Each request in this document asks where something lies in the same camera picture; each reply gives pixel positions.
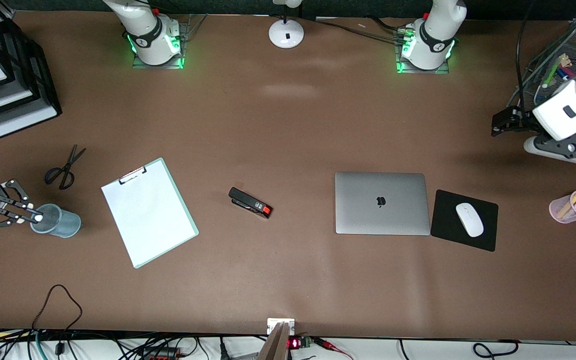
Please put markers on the black and red stapler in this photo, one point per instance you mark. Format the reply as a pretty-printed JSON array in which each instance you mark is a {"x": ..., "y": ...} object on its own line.
[{"x": 248, "y": 201}]

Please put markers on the yellow highlighter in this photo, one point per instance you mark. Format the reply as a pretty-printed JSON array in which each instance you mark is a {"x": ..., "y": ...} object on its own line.
[{"x": 570, "y": 202}]

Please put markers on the silver laptop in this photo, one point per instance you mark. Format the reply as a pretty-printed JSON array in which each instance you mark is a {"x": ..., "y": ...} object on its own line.
[{"x": 368, "y": 215}]

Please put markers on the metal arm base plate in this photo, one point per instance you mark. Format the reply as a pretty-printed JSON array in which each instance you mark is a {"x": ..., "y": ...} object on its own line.
[
  {"x": 158, "y": 66},
  {"x": 423, "y": 71}
]

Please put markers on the circuit board with red display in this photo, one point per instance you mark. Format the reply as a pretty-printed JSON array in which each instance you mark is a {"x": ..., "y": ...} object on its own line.
[{"x": 305, "y": 342}]

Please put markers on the white computer mouse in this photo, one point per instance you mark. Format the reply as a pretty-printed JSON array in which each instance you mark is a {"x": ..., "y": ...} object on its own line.
[{"x": 469, "y": 220}]

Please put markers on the mint clipboard with white paper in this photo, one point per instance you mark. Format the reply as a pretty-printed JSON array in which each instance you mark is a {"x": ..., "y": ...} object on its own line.
[{"x": 158, "y": 230}]

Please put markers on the grey camera mount bar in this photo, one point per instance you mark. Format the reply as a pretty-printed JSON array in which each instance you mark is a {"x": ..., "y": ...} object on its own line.
[{"x": 275, "y": 345}]

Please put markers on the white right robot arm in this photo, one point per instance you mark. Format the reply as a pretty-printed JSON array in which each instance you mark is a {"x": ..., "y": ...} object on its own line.
[{"x": 148, "y": 35}]

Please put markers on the white mount plate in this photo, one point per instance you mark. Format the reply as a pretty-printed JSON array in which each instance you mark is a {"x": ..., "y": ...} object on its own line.
[{"x": 270, "y": 325}]

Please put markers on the blue pen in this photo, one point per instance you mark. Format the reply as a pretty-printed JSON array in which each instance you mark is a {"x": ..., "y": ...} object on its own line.
[{"x": 562, "y": 74}]

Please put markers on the blue mesh pen cup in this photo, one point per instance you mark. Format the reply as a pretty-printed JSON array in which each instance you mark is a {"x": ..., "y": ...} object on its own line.
[{"x": 65, "y": 225}]

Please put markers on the green pen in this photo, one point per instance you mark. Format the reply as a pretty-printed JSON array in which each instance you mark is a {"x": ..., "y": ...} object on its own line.
[{"x": 552, "y": 75}]

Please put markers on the black mouse pad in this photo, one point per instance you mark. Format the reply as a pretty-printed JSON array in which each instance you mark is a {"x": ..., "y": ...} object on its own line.
[{"x": 448, "y": 225}]

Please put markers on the white lamp base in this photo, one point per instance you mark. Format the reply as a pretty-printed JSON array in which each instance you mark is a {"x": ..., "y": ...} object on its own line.
[{"x": 286, "y": 34}]

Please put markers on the black scissors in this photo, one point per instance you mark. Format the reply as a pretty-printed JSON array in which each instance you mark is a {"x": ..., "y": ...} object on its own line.
[{"x": 71, "y": 164}]

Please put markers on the black stacked paper tray rack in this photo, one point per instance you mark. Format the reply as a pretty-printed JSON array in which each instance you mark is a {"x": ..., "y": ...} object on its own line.
[{"x": 43, "y": 85}]

